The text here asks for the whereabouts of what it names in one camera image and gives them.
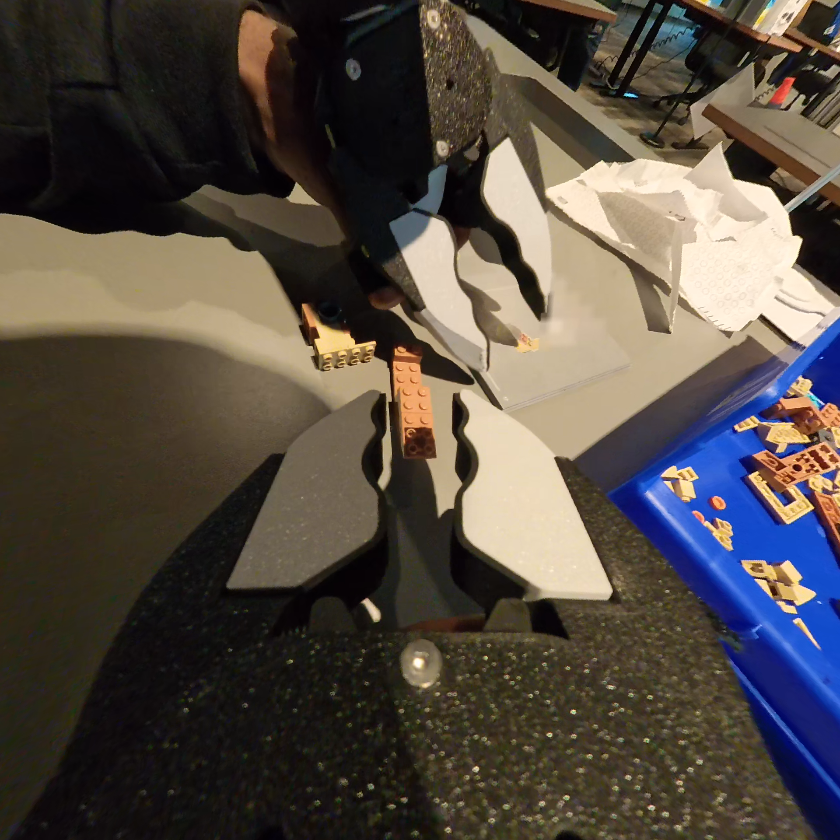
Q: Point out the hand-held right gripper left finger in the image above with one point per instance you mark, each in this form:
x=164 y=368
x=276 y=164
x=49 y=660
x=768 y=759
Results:
x=315 y=512

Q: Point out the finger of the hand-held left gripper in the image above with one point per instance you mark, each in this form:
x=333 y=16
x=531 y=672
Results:
x=525 y=216
x=436 y=282

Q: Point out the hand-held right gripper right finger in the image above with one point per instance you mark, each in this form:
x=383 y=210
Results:
x=531 y=518

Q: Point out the small tan grey brick assembly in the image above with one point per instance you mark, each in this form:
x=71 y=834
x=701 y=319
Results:
x=328 y=328

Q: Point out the orange toy brick assembly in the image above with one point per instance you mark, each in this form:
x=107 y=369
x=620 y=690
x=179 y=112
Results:
x=415 y=413

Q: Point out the pile of small toy bricks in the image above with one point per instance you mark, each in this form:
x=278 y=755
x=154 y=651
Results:
x=787 y=472

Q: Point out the blue plastic bin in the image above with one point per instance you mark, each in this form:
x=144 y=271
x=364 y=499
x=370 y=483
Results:
x=754 y=656

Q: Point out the person's left forearm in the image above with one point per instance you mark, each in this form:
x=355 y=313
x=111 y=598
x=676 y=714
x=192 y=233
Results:
x=118 y=98

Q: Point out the grey desk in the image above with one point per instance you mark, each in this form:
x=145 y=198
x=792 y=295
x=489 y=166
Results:
x=164 y=315

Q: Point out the wooden background desk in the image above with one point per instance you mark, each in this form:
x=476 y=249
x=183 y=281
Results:
x=787 y=141

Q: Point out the person's left hand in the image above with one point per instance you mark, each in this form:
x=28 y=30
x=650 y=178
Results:
x=282 y=98

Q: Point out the grey instruction booklet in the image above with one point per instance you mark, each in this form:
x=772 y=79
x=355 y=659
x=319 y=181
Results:
x=564 y=367

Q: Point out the crumpled white paper pile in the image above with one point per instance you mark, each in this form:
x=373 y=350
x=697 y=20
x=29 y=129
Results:
x=709 y=223

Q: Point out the red traffic cone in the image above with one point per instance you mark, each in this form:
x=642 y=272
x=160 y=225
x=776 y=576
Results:
x=781 y=93

